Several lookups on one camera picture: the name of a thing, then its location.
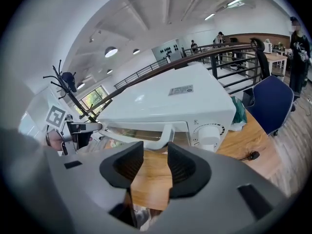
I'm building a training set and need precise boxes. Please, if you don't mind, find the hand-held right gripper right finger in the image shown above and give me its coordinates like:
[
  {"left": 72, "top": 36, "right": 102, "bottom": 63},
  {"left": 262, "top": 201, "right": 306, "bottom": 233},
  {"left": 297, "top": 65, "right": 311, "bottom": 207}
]
[{"left": 151, "top": 141, "right": 293, "bottom": 234}]

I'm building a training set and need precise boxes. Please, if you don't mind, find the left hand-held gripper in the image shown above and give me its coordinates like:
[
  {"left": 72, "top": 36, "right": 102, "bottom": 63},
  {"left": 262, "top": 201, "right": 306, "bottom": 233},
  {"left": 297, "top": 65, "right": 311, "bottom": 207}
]
[{"left": 45, "top": 105, "right": 103, "bottom": 156}]

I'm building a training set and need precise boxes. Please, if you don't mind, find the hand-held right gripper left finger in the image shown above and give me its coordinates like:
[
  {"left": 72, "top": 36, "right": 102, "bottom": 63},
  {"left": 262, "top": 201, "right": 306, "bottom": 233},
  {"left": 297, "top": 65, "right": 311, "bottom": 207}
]
[{"left": 43, "top": 141, "right": 144, "bottom": 234}]

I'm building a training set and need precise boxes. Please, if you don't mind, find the person's left hand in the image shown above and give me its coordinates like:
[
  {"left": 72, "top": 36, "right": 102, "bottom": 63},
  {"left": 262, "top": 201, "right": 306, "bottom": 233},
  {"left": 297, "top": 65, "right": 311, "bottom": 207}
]
[{"left": 47, "top": 128, "right": 64, "bottom": 153}]

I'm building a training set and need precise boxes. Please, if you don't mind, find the black coat rack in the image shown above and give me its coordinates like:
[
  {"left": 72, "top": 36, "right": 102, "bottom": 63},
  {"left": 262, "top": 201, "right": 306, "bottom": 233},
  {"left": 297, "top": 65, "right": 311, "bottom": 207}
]
[{"left": 43, "top": 59, "right": 103, "bottom": 124}]

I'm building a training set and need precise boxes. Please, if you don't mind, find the dark cap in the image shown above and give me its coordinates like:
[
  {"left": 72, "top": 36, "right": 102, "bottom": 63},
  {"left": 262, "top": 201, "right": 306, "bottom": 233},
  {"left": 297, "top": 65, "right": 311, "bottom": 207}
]
[{"left": 60, "top": 72, "right": 78, "bottom": 93}]

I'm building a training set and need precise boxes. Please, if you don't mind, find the green plastic bag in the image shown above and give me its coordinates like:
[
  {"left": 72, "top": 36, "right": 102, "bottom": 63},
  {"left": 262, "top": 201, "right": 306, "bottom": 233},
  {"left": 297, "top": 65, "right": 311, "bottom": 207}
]
[{"left": 231, "top": 96, "right": 248, "bottom": 132}]

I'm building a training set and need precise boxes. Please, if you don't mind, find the blue chair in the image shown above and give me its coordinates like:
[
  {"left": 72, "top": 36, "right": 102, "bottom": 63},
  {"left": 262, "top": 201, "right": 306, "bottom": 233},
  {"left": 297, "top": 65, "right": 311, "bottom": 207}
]
[{"left": 243, "top": 75, "right": 296, "bottom": 137}]

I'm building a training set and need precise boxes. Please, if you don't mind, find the black office chair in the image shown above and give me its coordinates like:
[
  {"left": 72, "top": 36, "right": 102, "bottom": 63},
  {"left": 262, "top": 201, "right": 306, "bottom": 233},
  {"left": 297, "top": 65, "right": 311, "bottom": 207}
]
[{"left": 250, "top": 38, "right": 285, "bottom": 83}]

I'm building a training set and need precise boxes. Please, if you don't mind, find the black power plug with cable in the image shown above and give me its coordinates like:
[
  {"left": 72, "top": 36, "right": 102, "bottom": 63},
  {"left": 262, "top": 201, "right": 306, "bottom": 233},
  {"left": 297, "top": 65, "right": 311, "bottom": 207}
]
[{"left": 239, "top": 151, "right": 260, "bottom": 161}]

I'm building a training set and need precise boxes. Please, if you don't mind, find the group of black wall-hung items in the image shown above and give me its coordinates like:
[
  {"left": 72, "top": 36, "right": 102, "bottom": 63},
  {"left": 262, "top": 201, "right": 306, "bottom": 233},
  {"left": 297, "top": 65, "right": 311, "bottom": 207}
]
[{"left": 159, "top": 44, "right": 179, "bottom": 56}]

